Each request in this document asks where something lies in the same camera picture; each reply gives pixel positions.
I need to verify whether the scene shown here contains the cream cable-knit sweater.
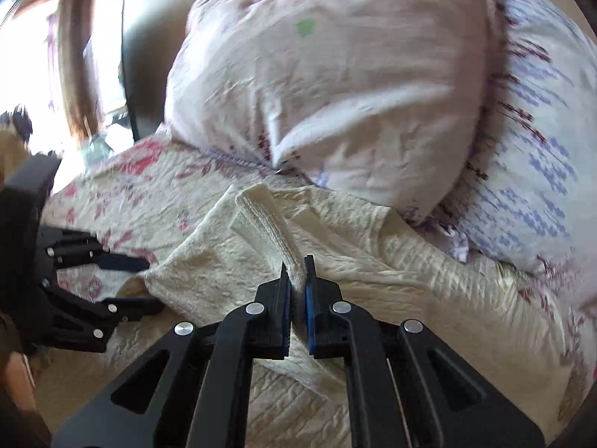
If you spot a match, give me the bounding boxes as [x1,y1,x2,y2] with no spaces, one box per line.
[119,184,590,436]

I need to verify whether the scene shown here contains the floral quilt bedspread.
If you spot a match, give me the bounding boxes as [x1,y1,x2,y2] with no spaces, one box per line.
[33,134,596,429]

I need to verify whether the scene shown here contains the pink lavender-print right pillow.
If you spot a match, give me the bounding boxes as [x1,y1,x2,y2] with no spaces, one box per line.
[434,0,596,311]

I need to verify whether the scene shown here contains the pink floral left pillow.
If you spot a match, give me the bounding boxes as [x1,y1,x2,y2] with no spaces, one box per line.
[164,0,488,223]

